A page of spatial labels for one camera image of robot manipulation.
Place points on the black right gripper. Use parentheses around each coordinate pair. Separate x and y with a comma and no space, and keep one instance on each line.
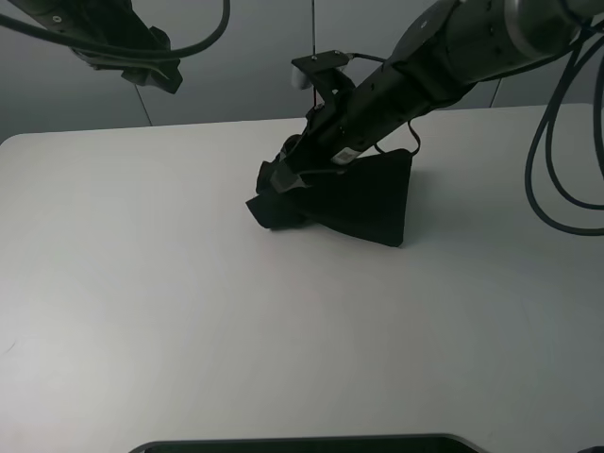
(326,148)

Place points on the black printed t-shirt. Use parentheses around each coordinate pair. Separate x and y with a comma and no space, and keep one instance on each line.
(368,201)

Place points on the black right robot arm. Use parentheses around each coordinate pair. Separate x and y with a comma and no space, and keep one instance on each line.
(443,55)

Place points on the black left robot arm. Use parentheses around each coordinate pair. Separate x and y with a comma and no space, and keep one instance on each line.
(111,23)

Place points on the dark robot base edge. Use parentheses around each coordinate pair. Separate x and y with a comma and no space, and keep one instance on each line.
(379,443)

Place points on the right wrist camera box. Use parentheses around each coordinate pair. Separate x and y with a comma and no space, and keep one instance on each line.
(324,71)

